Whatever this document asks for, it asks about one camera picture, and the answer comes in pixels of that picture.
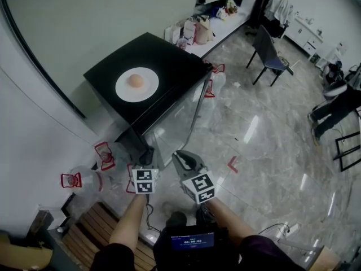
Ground person's dark clothing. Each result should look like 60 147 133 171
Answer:
89 234 307 271

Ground black fridge with glass door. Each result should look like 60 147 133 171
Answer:
83 32 214 168

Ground chest-mounted device with screen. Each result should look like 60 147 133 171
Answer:
153 224 241 271

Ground clear bag with red print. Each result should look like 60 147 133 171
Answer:
94 141 117 172
202 60 227 99
60 165 104 194

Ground person's dark shoe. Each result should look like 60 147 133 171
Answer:
165 211 187 228

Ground colourful bags on ledge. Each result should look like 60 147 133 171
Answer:
212 0 240 21

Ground brown cardboard piece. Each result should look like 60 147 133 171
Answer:
0 230 55 271

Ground brown cardboard box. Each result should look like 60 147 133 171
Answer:
309 246 342 271

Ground hanging light clothes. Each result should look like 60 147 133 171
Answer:
264 0 294 29

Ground person's right forearm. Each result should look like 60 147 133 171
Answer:
203 198 257 248

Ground white plate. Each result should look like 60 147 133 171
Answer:
115 67 160 103

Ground thin black cable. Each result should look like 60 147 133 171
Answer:
257 222 292 237

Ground black metal frame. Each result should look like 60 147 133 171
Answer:
332 130 361 173

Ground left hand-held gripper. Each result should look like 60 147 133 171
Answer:
131 147 160 195

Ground white paper bag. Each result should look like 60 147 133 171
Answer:
182 16 197 46
164 21 182 45

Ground brown egg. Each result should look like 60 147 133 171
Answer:
128 74 146 88

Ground dark chair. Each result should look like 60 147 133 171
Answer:
246 24 294 88

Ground person's left forearm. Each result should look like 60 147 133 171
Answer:
108 193 148 248

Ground white cabinet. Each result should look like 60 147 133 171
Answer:
284 9 325 60

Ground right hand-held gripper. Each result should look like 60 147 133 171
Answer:
171 150 218 206

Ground wooden slatted pallet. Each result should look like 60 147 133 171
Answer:
61 201 156 271

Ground beige bag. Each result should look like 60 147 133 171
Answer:
193 15 216 45

